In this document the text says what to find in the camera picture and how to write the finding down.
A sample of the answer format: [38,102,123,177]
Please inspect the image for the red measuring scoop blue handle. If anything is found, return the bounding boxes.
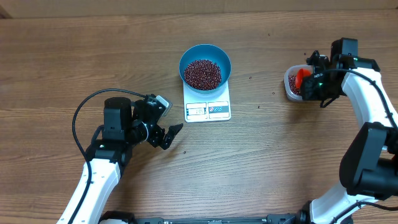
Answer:
[295,68,312,89]

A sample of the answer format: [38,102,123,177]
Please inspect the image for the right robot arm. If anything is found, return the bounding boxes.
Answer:
[277,38,397,223]

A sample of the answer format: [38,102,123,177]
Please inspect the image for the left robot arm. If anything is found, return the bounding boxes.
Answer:
[59,95,183,223]

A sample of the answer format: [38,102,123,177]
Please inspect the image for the white digital kitchen scale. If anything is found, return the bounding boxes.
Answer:
[183,82,231,123]

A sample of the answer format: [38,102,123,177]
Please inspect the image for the red beans in bowl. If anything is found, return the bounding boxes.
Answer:
[183,59,222,91]

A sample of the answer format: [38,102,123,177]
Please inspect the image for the blue bowl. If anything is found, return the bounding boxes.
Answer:
[178,44,232,94]

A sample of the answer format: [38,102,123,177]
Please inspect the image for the red beans in container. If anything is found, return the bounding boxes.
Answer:
[288,75,301,96]

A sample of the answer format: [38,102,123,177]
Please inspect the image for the clear plastic container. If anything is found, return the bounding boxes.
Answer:
[284,65,313,102]

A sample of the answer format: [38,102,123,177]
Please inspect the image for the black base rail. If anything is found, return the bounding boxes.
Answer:
[98,211,312,224]

